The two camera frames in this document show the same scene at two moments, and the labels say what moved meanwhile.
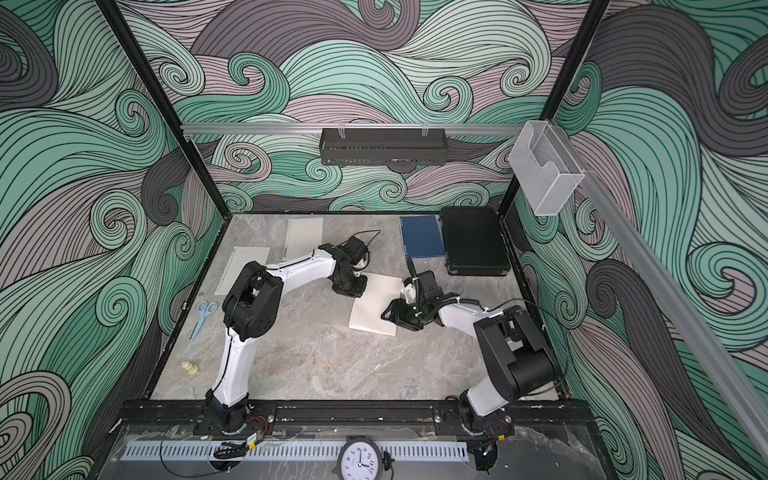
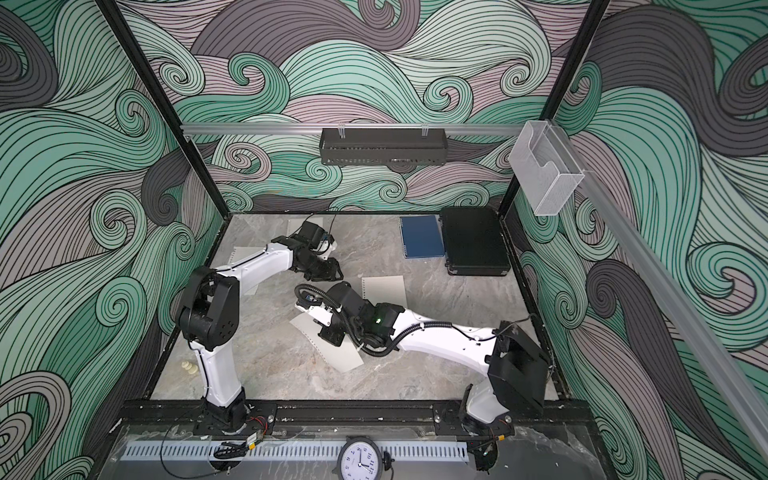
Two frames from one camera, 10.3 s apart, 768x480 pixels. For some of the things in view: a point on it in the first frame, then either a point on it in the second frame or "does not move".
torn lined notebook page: (241, 257) does not move
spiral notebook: (367, 310) does not move
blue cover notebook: (422, 236) does not move
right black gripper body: (412, 311) → (338, 319)
